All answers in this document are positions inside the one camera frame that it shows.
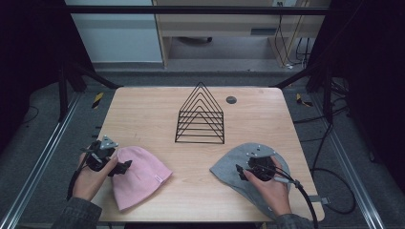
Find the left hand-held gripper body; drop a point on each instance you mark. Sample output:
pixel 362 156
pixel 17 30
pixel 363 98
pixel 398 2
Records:
pixel 98 156

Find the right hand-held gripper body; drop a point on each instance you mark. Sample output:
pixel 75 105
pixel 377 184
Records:
pixel 262 165

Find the grey knitted beanie hat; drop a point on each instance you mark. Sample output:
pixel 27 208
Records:
pixel 228 168

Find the pink knitted beanie hat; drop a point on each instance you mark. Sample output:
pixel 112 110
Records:
pixel 140 181

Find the person's left hand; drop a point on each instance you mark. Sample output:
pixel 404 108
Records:
pixel 89 183

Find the person's right hand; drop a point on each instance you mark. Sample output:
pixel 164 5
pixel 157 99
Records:
pixel 274 194

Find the black yellow striped tape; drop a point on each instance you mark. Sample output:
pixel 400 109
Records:
pixel 301 100
pixel 97 100

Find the grey clip on table edge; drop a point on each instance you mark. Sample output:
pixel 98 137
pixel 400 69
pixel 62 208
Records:
pixel 320 200

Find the grey round table grommet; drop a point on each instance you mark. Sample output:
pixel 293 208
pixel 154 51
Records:
pixel 231 99

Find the black metal stand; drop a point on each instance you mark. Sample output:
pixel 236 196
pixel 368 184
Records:
pixel 327 95
pixel 62 92

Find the black curtain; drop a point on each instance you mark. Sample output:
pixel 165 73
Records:
pixel 31 63
pixel 375 79

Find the white cabinet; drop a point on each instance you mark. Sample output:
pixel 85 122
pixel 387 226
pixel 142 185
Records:
pixel 117 38

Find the aluminium floor rail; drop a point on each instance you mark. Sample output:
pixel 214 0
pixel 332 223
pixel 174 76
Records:
pixel 353 178
pixel 41 159

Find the black horizontal frame bar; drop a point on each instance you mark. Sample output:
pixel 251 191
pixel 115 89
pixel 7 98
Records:
pixel 191 10

